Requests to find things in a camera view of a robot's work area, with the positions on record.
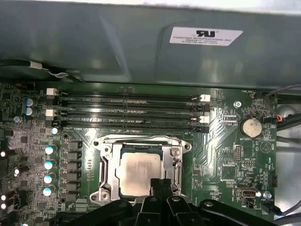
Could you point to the white printed label sticker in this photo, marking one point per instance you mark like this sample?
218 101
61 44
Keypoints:
207 37

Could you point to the silver topped CPU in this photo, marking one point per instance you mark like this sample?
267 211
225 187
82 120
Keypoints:
136 171

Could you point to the round silver coin battery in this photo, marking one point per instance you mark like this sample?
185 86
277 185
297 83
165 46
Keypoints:
251 127

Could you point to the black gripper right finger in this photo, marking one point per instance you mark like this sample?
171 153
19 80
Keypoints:
178 212

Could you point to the RAM slot with black clips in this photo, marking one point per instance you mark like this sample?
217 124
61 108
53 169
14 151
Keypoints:
129 105
129 123

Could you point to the RAM slot with white clips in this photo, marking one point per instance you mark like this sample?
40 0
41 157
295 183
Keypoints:
129 95
129 115

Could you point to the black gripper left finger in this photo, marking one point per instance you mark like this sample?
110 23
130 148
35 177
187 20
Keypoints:
145 212

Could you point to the metal socket cover frame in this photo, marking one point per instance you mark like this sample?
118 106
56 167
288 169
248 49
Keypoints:
112 169

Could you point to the CPU socket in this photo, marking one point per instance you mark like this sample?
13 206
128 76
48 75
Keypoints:
94 194

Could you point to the black and grey PC case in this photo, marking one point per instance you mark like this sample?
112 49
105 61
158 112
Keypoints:
94 47

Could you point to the silver internal USB port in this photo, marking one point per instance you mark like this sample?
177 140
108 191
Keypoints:
247 193

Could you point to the silver topped capacitor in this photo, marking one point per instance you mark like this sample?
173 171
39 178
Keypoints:
50 149
47 191
47 179
48 164

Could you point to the green motherboard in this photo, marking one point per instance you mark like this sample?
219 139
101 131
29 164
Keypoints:
211 146

